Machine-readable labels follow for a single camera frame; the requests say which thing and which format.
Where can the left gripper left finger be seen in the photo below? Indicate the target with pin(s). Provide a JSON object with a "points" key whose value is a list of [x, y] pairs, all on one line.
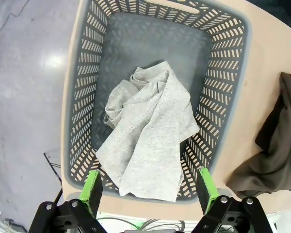
{"points": [[87, 194]]}

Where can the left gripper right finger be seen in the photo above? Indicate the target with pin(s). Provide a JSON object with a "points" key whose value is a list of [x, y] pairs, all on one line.
{"points": [[208, 191]]}

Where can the light grey t-shirt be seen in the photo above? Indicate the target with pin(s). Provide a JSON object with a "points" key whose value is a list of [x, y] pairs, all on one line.
{"points": [[150, 136]]}

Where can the brown trousers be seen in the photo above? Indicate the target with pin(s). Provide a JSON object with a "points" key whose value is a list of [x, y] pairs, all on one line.
{"points": [[276, 145]]}

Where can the grey plastic basket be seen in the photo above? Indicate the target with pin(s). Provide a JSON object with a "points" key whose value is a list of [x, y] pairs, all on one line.
{"points": [[148, 41]]}

